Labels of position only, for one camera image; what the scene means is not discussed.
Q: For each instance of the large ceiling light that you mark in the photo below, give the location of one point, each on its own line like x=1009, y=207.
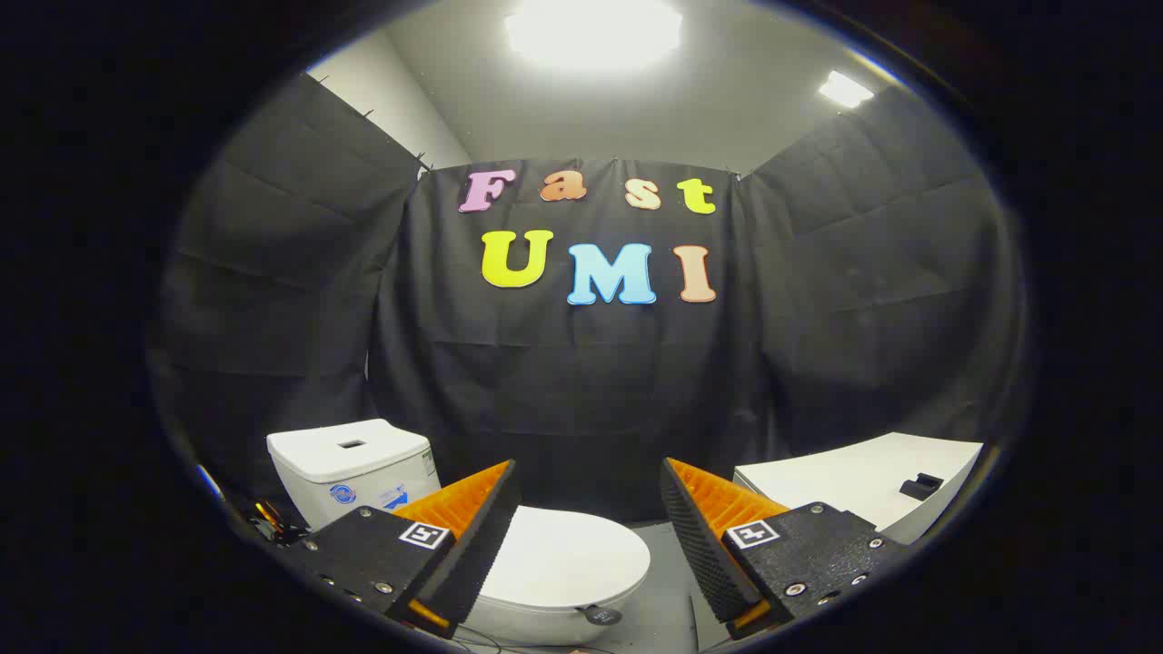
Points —
x=592, y=34

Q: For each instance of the white panel door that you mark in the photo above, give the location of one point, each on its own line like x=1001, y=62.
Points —
x=845, y=481

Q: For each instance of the small black round disc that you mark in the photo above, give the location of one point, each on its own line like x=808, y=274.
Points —
x=601, y=615

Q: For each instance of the small dark orange object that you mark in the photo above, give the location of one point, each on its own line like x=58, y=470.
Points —
x=271, y=522

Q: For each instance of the small ceiling light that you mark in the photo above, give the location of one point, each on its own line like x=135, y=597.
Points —
x=845, y=89

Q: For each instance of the black backdrop cloth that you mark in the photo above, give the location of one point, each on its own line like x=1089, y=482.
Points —
x=581, y=381

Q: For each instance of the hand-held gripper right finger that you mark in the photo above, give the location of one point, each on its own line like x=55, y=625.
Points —
x=700, y=554

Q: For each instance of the white toilet lid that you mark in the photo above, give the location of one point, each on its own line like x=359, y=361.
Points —
x=572, y=554

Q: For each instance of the white toilet bowl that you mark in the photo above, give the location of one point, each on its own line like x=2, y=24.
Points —
x=527, y=622

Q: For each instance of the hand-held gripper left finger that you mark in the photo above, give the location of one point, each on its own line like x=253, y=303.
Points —
x=482, y=554

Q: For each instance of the white toilet tank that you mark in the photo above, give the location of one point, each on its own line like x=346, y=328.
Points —
x=350, y=463

